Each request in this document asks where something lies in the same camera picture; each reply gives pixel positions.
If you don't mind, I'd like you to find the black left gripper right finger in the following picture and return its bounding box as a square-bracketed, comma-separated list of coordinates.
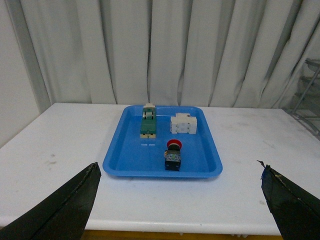
[259, 161, 320, 240]

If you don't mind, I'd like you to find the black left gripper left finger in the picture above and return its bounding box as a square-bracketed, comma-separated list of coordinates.
[0, 162, 101, 240]

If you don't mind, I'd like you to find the silver mesh three-tier rack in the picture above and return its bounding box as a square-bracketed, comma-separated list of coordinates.
[283, 58, 320, 139]

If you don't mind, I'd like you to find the blue plastic tray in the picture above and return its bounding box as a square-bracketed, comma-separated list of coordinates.
[102, 105, 223, 179]

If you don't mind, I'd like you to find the green terminal block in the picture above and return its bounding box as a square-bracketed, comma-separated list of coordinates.
[140, 103, 157, 138]

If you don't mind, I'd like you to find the white circuit breaker block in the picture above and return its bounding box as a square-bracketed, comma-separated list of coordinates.
[170, 113, 198, 135]

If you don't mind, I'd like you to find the white curtain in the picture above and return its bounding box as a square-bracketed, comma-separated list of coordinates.
[0, 0, 320, 148]

